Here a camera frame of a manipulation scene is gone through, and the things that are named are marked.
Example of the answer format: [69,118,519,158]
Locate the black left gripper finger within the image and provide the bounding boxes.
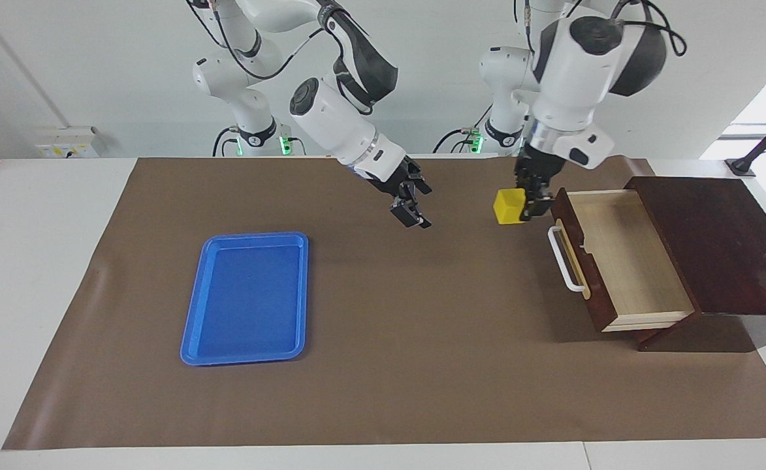
[534,183,555,219]
[518,184,538,223]

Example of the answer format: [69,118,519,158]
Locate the yellow cube block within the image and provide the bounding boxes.
[492,188,528,226]

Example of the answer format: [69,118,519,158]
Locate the wooden drawer with white handle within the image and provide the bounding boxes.
[547,188,696,334]

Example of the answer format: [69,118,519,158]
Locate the dark wooden drawer cabinet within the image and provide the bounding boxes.
[623,174,766,353]

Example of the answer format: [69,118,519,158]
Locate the brown paper table mat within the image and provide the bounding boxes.
[2,155,766,451]

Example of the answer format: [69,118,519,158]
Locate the blue plastic tray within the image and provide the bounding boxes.
[180,231,310,366]

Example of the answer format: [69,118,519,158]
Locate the black angled stand pole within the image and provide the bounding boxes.
[725,105,766,178]

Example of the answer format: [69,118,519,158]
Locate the black left arm base cable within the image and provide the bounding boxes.
[432,103,493,155]

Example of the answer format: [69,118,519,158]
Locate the black arm base cable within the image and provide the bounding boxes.
[212,126,241,158]
[432,103,493,155]

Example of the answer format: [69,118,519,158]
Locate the black right arm base cable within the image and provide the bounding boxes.
[212,126,241,158]

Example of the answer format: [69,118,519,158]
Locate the white wall outlet box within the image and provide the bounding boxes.
[35,127,100,159]

